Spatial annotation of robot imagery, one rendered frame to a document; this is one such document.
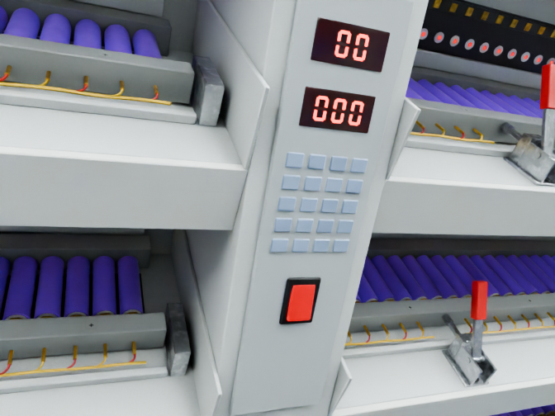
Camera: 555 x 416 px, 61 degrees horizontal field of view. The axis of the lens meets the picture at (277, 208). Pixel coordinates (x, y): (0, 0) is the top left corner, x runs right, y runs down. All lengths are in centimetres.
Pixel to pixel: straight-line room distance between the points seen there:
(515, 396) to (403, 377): 13
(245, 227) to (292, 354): 10
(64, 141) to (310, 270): 16
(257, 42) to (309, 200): 10
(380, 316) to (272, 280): 18
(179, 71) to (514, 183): 26
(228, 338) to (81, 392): 12
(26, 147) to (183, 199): 8
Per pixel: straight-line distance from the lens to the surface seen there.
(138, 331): 38
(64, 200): 27
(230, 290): 30
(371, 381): 44
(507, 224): 42
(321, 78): 27
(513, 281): 62
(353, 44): 28
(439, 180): 35
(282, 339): 33
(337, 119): 28
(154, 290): 44
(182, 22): 45
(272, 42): 26
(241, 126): 28
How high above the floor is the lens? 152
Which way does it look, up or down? 18 degrees down
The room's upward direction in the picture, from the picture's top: 10 degrees clockwise
